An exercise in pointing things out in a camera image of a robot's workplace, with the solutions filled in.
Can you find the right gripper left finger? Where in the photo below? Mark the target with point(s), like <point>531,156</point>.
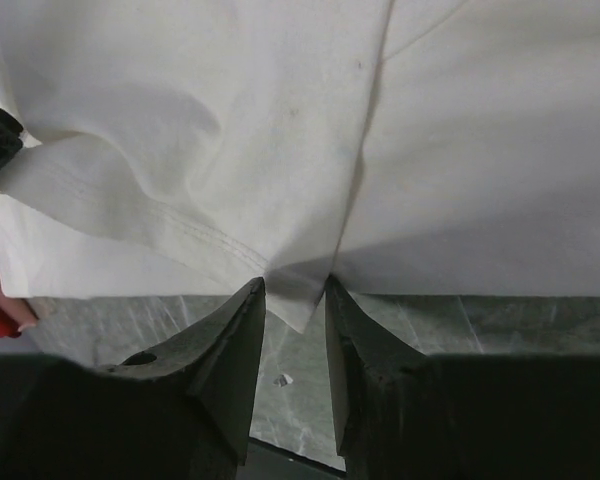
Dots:
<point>181,409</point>

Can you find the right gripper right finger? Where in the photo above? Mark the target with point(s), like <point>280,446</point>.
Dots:
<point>401,414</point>

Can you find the white t shirt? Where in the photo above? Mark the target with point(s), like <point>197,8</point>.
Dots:
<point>404,147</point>

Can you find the black base beam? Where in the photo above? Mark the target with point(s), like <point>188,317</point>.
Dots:
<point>268,462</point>

